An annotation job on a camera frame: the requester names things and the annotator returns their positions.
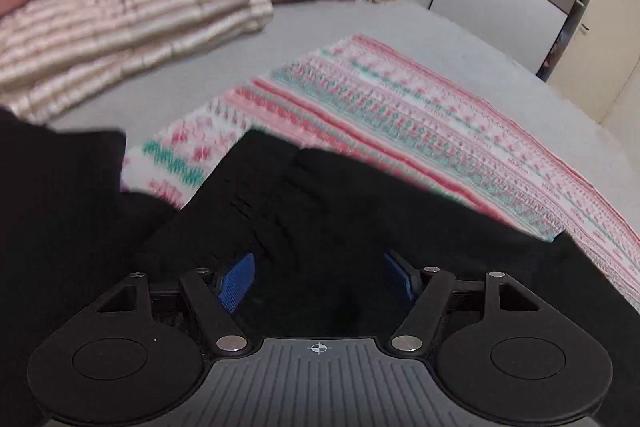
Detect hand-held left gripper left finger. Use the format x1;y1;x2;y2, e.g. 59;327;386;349
96;253;257;354

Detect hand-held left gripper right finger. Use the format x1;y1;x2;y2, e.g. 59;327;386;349
384;250;540;354

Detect black pants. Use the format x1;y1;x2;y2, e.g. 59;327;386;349
0;107;640;427

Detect pink patterned knit blanket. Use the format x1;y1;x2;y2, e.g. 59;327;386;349
120;35;640;298

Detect grey bed sheet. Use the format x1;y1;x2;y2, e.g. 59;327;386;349
50;0;640;228

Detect beige striped folded blanket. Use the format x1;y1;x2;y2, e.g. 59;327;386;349
0;0;275;124

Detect cream wardrobe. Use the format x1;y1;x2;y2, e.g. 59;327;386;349
546;0;640;124

